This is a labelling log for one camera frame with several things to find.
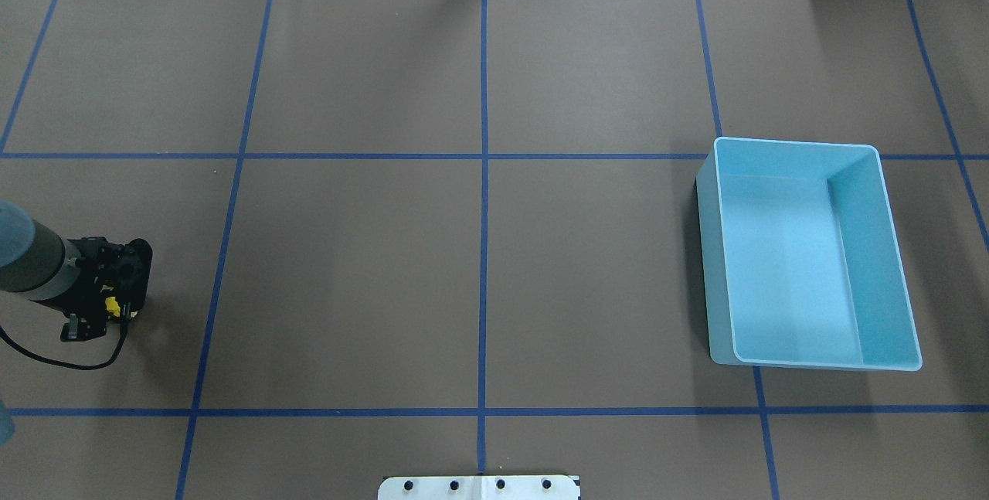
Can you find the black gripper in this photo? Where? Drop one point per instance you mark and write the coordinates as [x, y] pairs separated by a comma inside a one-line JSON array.
[[92, 316]]

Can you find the yellow beetle toy car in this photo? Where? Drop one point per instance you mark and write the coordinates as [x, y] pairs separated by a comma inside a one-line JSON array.
[[118, 311]]

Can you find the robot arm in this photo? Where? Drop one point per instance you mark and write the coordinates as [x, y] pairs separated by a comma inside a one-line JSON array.
[[37, 264]]

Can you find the light blue plastic bin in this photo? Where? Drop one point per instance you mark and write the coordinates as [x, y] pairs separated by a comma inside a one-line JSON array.
[[801, 261]]

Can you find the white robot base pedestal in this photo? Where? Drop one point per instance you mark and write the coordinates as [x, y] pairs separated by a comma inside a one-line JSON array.
[[522, 486]]

